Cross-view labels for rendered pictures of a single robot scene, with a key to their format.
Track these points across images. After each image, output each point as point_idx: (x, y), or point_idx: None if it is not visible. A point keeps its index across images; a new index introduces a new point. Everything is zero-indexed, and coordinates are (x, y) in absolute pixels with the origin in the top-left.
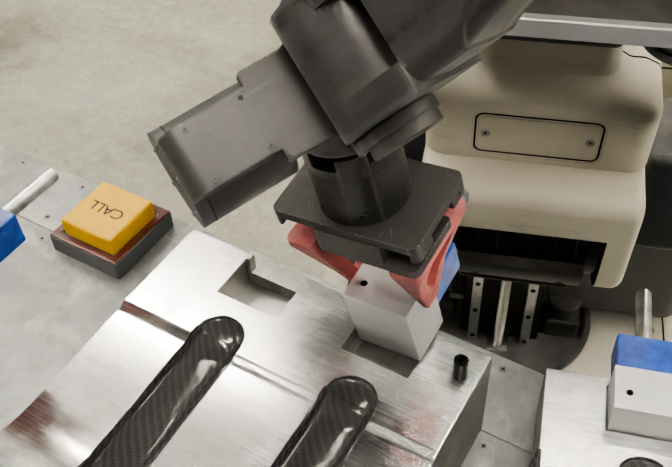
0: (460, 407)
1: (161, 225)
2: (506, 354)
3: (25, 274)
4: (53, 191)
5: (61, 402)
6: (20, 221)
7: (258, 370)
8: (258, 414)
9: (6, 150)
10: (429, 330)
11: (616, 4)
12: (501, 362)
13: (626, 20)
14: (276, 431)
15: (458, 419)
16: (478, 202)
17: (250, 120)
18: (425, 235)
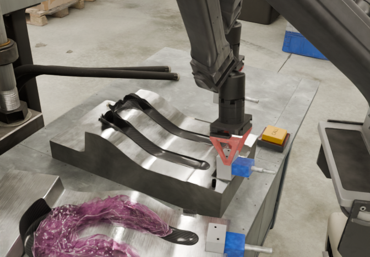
0: (202, 185)
1: (278, 147)
2: None
3: (253, 128)
4: (287, 128)
5: (196, 123)
6: (273, 124)
7: (209, 150)
8: (196, 151)
9: (301, 117)
10: (223, 174)
11: (349, 169)
12: (246, 229)
13: (336, 169)
14: (191, 154)
15: (199, 186)
16: (332, 233)
17: None
18: (214, 126)
